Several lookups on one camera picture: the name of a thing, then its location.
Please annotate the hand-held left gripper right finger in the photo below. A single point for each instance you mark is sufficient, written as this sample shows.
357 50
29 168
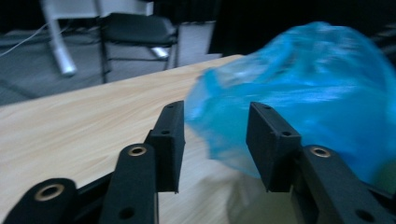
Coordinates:
271 149

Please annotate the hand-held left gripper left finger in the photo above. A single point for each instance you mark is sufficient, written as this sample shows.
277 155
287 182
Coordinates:
169 146

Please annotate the blue plastic bag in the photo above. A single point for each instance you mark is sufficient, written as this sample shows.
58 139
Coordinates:
305 93

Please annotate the green plastic trash bin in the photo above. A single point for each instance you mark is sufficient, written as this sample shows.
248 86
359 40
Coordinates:
386 174

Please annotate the black folding chair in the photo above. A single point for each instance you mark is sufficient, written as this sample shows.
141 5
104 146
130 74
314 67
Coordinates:
137 31

